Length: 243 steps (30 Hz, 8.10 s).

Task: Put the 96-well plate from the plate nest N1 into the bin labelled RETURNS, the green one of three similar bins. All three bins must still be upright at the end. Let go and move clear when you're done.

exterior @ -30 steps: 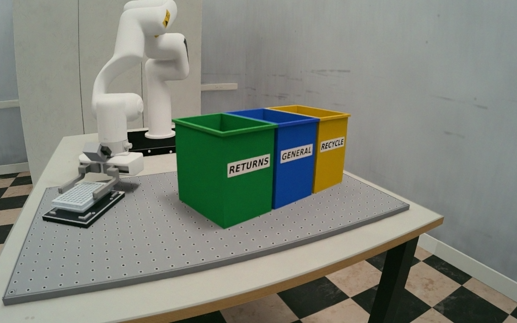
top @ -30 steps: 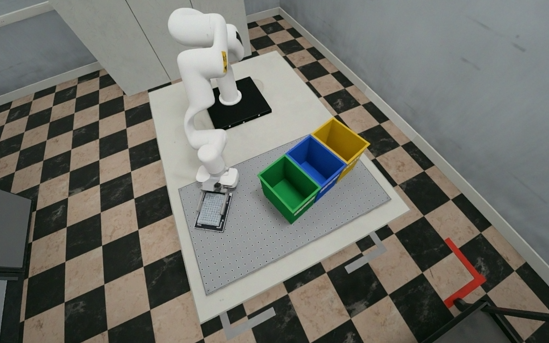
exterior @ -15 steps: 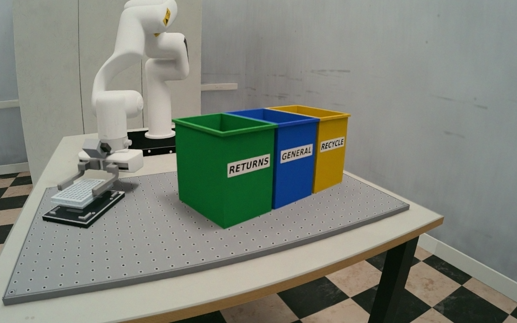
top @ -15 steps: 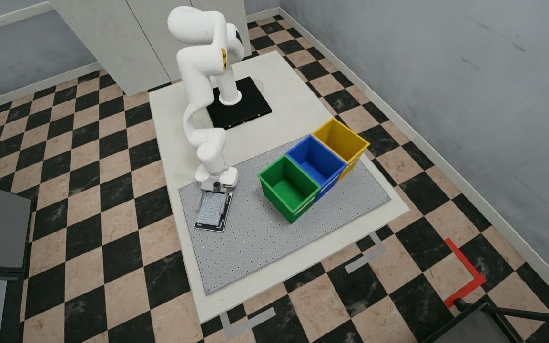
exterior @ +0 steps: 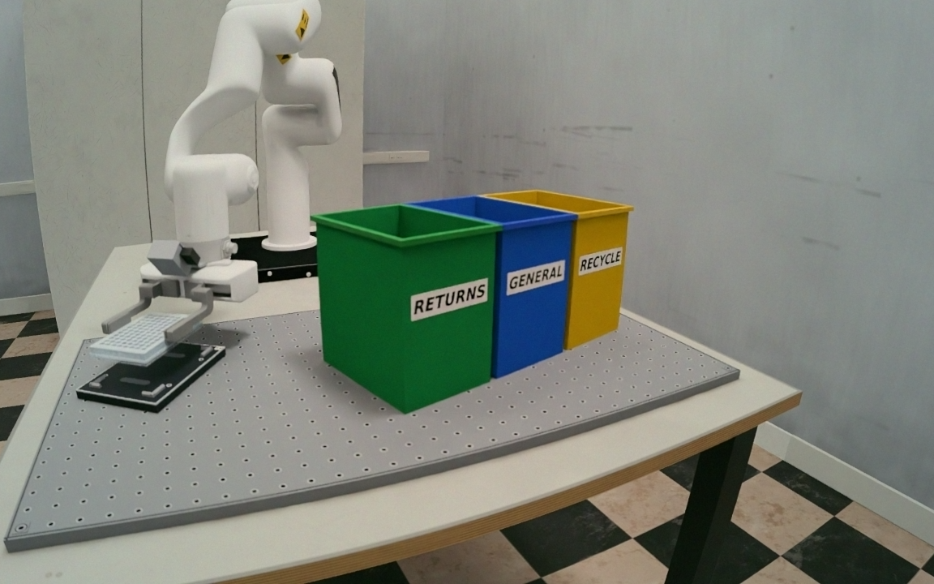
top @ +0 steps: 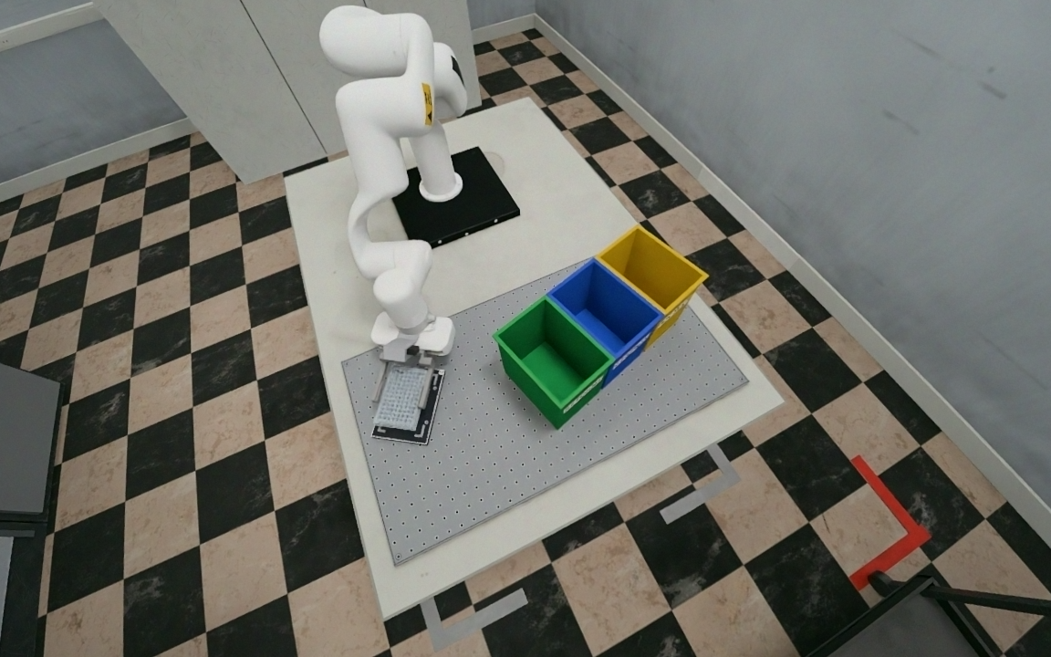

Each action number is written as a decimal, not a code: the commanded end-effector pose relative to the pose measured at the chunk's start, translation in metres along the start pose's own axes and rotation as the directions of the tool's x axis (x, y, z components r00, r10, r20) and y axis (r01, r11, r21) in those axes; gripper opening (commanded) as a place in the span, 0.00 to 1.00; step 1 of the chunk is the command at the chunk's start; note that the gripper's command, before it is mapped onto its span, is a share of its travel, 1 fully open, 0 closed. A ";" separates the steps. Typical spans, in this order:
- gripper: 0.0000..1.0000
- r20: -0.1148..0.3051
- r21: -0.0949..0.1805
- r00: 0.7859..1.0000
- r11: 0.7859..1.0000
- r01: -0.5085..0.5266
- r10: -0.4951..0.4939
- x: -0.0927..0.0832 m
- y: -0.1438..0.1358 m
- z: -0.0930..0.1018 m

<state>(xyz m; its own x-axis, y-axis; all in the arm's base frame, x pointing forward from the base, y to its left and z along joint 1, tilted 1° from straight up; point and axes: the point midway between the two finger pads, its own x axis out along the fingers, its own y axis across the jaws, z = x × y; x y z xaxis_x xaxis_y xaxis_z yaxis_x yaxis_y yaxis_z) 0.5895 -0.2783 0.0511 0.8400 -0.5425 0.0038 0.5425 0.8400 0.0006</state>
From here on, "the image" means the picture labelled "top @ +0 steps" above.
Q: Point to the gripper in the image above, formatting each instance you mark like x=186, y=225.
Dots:
x=436, y=339

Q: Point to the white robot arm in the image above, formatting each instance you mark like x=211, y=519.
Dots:
x=374, y=114

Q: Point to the yellow recycle bin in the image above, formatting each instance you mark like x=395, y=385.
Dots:
x=656, y=272

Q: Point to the green bin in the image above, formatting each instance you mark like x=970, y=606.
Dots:
x=558, y=360

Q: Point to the blue bin with label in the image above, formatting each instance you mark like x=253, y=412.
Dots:
x=610, y=311

